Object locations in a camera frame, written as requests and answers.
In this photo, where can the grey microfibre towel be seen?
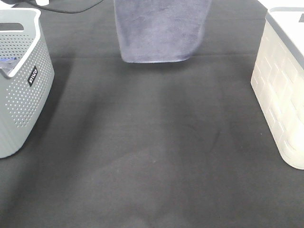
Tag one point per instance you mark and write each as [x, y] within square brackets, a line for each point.
[160, 31]

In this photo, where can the white cylindrical object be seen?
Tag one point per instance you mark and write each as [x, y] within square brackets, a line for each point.
[42, 2]

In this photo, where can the black felt table mat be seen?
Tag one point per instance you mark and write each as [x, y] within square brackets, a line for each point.
[178, 145]

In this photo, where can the grey perforated laundry basket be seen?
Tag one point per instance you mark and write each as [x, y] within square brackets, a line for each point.
[23, 89]

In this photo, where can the cream white storage basket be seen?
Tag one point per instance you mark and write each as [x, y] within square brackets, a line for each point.
[278, 81]

